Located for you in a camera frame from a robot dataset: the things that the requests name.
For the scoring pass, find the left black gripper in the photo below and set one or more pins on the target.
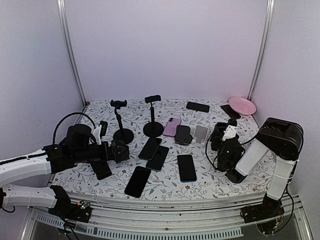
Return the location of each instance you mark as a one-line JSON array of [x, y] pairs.
[[105, 144]]

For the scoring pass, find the black folding stand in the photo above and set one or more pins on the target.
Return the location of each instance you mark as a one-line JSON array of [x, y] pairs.
[[183, 135], [120, 151]]

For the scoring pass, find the blue-edged phone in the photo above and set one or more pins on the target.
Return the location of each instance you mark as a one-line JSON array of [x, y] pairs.
[[217, 135], [186, 167]]

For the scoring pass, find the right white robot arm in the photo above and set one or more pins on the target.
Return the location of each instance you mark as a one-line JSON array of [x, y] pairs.
[[281, 138]]

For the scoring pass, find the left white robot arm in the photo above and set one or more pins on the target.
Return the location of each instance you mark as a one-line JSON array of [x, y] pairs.
[[22, 167]]

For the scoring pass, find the black phone small left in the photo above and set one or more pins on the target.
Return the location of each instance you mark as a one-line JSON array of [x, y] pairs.
[[101, 170]]

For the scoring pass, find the silver folding phone stand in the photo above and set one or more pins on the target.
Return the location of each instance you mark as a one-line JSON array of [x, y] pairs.
[[200, 134]]

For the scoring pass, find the black phone under plate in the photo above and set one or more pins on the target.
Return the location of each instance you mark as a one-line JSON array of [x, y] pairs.
[[230, 112]]

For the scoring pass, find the left tall black phone stand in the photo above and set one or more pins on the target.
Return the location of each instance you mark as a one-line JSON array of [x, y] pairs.
[[123, 134]]

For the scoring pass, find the tall black phone stand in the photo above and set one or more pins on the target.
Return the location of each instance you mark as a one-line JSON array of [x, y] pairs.
[[123, 134], [153, 128]]

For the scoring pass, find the black phone at back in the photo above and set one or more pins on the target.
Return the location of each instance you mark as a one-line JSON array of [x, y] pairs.
[[198, 107]]

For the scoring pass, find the black phone front left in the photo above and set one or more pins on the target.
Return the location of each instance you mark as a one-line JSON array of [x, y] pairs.
[[137, 182]]

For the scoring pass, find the black phone upper stacked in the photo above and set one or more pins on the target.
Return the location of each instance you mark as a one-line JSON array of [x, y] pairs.
[[150, 148]]

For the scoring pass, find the black phone stacked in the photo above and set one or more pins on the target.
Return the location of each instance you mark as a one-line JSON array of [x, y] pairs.
[[150, 148], [158, 159]]

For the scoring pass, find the black phone lower stacked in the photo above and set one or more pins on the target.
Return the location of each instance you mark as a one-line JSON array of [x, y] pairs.
[[158, 159]]

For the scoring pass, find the right tall black phone stand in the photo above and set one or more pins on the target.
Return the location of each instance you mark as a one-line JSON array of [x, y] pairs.
[[153, 128]]

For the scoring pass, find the pink plate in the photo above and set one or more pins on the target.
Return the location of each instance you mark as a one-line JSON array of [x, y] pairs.
[[242, 106]]

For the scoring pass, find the floral patterned table mat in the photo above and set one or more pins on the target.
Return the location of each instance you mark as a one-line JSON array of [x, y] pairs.
[[166, 184]]

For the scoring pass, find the pink smartphone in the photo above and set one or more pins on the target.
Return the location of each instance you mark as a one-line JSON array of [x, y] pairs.
[[171, 127]]

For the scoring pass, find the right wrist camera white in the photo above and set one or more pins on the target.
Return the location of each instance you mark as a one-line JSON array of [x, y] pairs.
[[230, 130]]

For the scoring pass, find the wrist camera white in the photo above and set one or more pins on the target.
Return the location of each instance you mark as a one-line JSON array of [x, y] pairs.
[[100, 131], [230, 130]]

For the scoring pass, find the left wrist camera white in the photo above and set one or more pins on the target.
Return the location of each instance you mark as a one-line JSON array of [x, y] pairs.
[[100, 131]]

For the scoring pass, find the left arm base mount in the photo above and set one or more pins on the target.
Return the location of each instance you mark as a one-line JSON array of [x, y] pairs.
[[65, 209]]

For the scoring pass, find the aluminium front rail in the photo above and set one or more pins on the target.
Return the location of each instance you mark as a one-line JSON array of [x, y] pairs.
[[200, 219]]

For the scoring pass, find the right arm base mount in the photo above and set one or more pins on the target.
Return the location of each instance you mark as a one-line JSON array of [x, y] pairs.
[[268, 209]]

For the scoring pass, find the left aluminium frame post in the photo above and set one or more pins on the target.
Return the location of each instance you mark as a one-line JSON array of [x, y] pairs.
[[61, 7]]

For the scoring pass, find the aluminium frame post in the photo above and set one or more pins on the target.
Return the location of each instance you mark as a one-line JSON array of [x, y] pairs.
[[262, 49], [61, 7]]

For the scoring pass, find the right aluminium frame post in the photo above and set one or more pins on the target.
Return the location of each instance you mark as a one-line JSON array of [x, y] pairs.
[[262, 49]]

